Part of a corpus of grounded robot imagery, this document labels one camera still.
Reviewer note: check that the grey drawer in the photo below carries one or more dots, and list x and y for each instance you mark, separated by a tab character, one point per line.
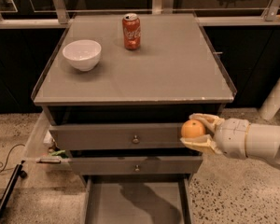
137	200
162	165
117	136

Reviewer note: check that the red Coca-Cola can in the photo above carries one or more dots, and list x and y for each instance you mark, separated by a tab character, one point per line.
131	31

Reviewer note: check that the grey drawer cabinet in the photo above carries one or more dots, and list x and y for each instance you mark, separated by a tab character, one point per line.
172	75

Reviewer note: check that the white diagonal post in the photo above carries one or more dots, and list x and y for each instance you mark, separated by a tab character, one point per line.
272	103

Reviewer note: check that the black stand leg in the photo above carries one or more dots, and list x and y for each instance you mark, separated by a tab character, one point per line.
17	172

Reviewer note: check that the clear acrylic side tray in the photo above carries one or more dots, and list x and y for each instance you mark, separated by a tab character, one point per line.
37	147

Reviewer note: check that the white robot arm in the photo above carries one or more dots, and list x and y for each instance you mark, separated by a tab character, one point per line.
262	142

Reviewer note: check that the middle grey drawer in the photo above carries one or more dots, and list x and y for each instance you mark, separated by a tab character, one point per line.
162	165

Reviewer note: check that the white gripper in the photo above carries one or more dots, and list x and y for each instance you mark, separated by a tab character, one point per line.
230	138

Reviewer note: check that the top grey drawer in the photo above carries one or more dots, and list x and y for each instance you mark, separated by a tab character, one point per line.
117	136

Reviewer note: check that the orange fruit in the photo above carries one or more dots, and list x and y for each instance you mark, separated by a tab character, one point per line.
192	129

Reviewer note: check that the bottom grey drawer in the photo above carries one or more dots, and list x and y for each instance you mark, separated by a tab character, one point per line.
137	200

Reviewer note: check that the white ceramic bowl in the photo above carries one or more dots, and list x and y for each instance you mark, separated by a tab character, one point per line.
83	55

